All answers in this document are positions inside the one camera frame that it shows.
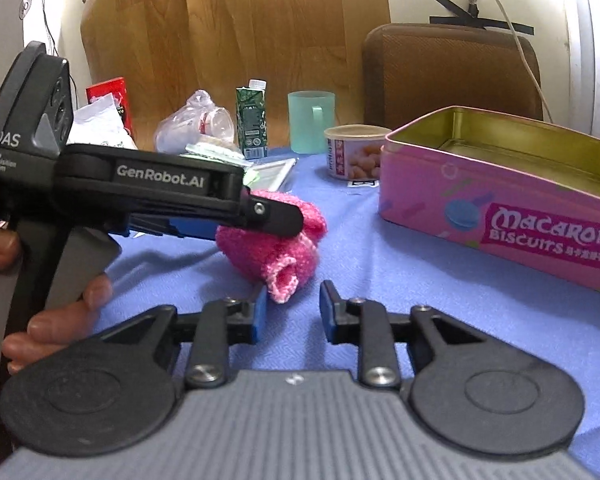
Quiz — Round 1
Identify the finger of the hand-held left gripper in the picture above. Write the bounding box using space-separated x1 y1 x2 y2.
129 187 305 241

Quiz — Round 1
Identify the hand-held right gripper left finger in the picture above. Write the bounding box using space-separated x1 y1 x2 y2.
92 284 269 390

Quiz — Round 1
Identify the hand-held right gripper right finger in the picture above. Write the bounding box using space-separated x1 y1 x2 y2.
319 281 488 390

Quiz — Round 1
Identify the pink fluffy towel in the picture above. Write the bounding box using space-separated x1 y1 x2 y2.
215 189 328 305

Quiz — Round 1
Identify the silver packet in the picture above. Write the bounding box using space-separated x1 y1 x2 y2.
247 157 299 194

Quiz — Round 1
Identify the pink biscuit tin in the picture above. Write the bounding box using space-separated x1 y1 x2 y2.
378 106 600 300

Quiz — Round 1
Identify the person's left hand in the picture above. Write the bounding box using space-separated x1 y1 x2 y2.
0 224 114 377

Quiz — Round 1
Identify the blue tablecloth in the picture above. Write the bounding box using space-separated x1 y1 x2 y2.
92 146 600 461

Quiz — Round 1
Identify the white crumpled paper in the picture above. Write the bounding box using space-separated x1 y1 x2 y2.
70 95 138 151

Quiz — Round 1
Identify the green translucent cup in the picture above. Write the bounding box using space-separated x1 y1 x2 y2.
287 91 336 155

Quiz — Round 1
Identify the round snack can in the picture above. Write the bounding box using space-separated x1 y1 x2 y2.
324 125 393 181

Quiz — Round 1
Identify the green drink carton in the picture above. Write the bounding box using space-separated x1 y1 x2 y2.
236 79 270 161

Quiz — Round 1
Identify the red box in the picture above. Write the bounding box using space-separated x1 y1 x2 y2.
85 77 135 141

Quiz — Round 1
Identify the clear plastic bag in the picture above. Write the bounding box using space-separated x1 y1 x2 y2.
153 90 236 156

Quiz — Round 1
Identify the wooden board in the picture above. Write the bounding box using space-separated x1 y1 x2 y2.
80 0 396 150

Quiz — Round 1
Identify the brown chair back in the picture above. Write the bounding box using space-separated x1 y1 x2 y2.
362 23 545 131

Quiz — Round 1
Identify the white cable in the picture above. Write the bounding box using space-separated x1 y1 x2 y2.
481 0 554 124

